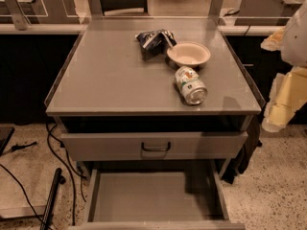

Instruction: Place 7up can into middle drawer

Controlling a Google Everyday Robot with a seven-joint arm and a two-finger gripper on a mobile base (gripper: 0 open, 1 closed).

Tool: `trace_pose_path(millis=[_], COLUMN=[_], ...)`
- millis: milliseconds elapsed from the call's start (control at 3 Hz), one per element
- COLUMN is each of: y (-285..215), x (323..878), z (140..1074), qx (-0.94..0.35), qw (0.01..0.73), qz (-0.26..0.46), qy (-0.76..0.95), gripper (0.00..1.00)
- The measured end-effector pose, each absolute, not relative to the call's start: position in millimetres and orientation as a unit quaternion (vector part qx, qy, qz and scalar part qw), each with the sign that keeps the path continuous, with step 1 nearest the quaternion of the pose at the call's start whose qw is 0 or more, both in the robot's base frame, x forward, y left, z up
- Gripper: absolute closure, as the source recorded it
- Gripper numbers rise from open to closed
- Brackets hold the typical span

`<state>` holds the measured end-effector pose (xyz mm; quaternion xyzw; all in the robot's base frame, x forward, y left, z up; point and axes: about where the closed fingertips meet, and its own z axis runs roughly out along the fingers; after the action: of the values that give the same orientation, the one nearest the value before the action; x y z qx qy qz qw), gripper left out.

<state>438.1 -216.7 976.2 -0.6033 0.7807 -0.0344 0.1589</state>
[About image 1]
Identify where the green white 7up can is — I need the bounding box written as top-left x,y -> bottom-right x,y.
175,66 -> 207,105

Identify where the black bar on floor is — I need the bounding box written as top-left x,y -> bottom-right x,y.
39,168 -> 65,230

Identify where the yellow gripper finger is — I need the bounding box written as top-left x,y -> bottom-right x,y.
261,27 -> 285,52
262,67 -> 307,132

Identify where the black drawer handle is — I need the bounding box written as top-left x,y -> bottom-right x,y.
141,142 -> 172,152

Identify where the black thin floor cable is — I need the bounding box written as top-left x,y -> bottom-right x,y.
0,163 -> 54,230

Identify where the crumpled blue chip bag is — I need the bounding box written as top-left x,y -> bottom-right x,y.
136,29 -> 177,52

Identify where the white bowl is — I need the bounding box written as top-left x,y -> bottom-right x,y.
167,41 -> 211,68

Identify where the grey top drawer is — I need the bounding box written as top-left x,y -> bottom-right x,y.
61,131 -> 248,161

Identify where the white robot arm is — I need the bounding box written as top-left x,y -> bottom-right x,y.
261,2 -> 307,132

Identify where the grey drawer cabinet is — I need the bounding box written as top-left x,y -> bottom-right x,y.
43,16 -> 267,230

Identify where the grey open middle drawer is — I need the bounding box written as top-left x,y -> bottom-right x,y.
69,160 -> 246,230

